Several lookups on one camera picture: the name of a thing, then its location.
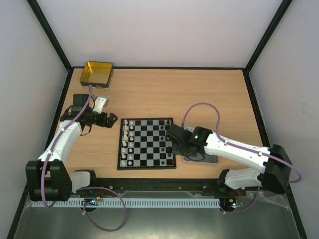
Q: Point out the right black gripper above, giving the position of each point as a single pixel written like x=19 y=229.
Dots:
x=175 y=136

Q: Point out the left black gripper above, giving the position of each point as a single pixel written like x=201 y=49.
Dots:
x=109 y=122

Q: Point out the pink tin with chess pieces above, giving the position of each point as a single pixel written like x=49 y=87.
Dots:
x=207 y=160

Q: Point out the black and silver chessboard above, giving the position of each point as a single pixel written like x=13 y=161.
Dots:
x=143 y=145

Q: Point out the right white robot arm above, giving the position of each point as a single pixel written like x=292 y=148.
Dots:
x=266 y=167

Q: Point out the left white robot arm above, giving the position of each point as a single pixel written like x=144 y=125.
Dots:
x=51 y=163

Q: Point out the yellow square tin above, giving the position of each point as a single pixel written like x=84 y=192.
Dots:
x=97 y=74

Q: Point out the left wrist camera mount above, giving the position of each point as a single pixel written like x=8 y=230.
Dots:
x=99 y=104

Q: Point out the black aluminium frame rail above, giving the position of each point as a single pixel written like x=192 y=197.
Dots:
x=159 y=185

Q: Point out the grey slotted cable duct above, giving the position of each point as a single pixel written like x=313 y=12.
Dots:
x=139 y=203

